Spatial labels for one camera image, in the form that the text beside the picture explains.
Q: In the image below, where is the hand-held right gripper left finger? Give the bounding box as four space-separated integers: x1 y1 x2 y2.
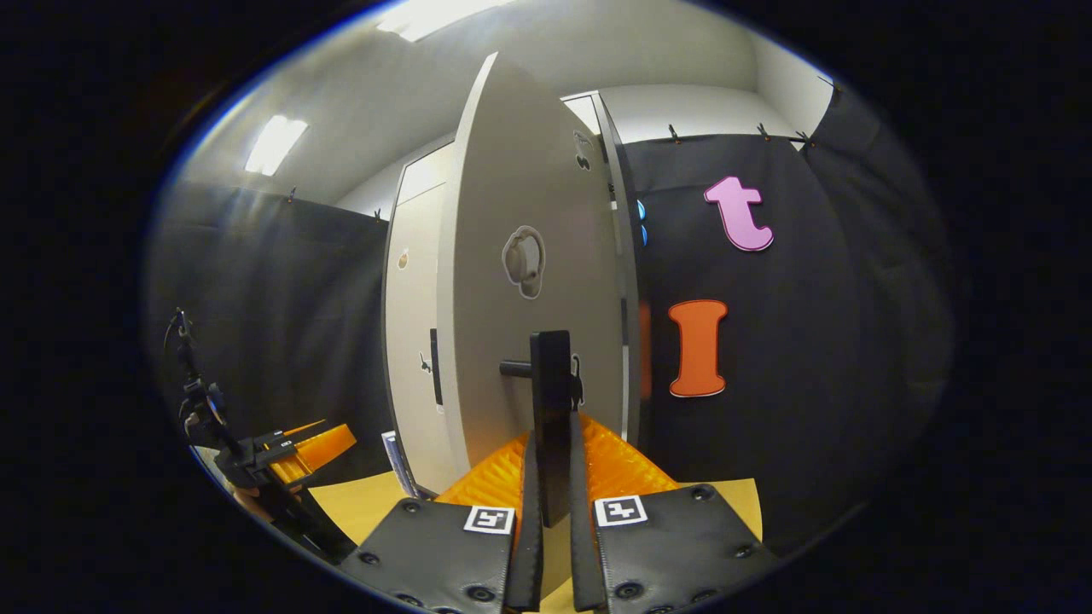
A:
340 429 545 614

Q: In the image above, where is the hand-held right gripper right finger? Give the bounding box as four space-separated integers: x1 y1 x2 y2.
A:
566 411 782 614

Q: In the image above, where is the beige cabinet door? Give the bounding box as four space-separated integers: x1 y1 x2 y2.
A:
437 51 628 491
384 183 449 495

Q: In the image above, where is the beige double-door shoe cabinet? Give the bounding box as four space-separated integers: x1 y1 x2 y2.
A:
382 90 645 500

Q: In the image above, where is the small ceiling light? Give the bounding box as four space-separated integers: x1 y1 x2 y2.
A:
246 115 310 177

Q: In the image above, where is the black backdrop cloth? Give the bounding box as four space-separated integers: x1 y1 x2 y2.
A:
145 81 956 559

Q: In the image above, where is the black cable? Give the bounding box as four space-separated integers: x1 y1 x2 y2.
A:
164 307 250 461

